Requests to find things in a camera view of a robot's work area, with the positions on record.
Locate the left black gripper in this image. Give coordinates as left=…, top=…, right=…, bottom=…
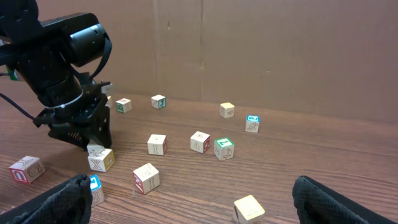
left=33, top=82, right=112, bottom=150

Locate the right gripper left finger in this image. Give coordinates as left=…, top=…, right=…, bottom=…
left=1, top=174, right=93, bottom=224

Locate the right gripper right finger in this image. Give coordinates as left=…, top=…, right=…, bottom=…
left=292, top=175, right=397, bottom=224

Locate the yellow block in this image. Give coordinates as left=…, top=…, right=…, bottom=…
left=220, top=102, right=235, bottom=118
left=233, top=195, right=265, bottom=224
left=106, top=96, right=113, bottom=108

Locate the red letter white block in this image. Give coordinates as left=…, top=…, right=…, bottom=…
left=9, top=156, right=45, bottom=184

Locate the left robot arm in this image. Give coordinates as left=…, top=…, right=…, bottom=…
left=1, top=0, right=112, bottom=149

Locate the blue L block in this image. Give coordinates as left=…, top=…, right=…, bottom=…
left=90, top=175, right=105, bottom=207

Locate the green letter block upper left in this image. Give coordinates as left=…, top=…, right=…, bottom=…
left=116, top=98, right=132, bottom=113

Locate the white X letter block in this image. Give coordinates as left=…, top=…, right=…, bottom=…
left=88, top=148, right=115, bottom=172

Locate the white picture block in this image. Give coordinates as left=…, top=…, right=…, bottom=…
left=147, top=134, right=167, bottom=156
left=190, top=131, right=210, bottom=154

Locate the white block top centre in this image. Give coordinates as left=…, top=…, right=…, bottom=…
left=151, top=95, right=167, bottom=109

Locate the red edged picture block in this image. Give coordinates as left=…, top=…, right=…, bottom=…
left=133, top=163, right=160, bottom=194

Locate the blue top block upper right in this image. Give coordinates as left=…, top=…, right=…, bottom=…
left=245, top=114, right=260, bottom=133

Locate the green seven block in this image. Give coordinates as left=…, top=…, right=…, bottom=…
left=214, top=137, right=234, bottom=161

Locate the white picture block right centre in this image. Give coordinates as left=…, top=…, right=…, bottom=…
left=190, top=131, right=210, bottom=154

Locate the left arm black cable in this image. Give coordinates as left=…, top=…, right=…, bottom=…
left=0, top=92, right=35, bottom=121

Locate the cardboard back wall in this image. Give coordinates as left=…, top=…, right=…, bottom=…
left=38, top=0, right=397, bottom=123

